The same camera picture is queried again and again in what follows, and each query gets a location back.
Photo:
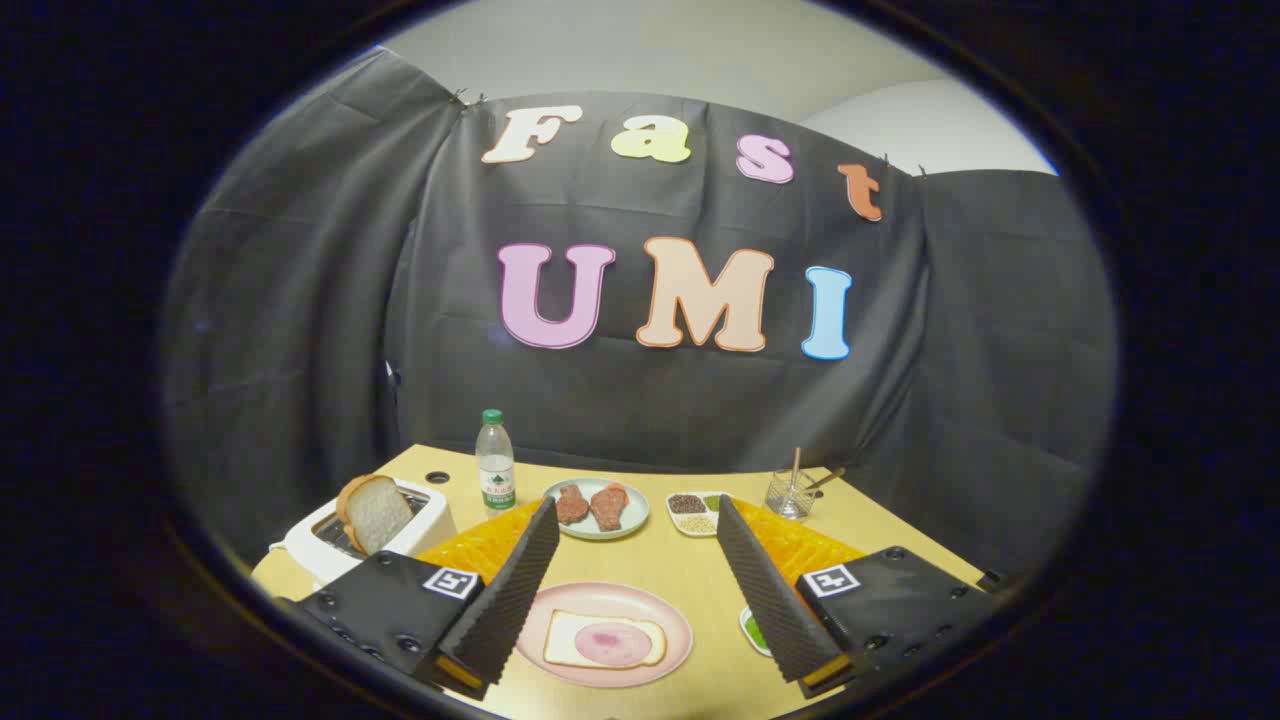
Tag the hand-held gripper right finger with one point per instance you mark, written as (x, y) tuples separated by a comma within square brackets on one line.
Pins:
[(765, 590)]

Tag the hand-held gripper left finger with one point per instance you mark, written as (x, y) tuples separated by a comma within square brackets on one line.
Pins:
[(505, 590)]

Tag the clear glass jar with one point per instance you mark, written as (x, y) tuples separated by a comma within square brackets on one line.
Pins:
[(790, 500)]

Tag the white toaster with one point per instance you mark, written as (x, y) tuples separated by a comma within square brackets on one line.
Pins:
[(425, 525)]

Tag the green lettuce leaf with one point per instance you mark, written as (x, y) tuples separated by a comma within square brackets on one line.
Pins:
[(754, 630)]

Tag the black backdrop cloth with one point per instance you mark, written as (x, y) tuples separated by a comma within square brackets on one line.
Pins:
[(330, 300)]

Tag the white bread slice with crust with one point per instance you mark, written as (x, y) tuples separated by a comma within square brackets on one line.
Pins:
[(378, 512)]

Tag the small white dish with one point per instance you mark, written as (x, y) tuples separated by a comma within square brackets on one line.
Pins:
[(747, 645)]

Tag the small wooden spoon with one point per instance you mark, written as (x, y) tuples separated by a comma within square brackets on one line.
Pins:
[(830, 478)]

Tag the pale teal plate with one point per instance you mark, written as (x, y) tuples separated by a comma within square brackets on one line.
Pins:
[(635, 520)]

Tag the brown meat piece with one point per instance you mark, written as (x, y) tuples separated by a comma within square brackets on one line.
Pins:
[(609, 507), (571, 505)]

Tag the white divided seasoning dish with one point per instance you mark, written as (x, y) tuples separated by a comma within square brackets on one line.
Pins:
[(690, 512)]

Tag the pink plate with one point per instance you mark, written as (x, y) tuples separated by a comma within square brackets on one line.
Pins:
[(610, 598)]

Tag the pink ham slice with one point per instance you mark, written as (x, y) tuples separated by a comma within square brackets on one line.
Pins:
[(612, 643)]

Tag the thin wooden stick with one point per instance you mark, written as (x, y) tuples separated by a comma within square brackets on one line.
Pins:
[(796, 465)]

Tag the clear plastic water bottle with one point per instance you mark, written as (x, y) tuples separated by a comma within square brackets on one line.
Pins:
[(495, 470)]

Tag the flat toast slice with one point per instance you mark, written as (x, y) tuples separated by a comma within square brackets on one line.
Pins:
[(560, 640)]

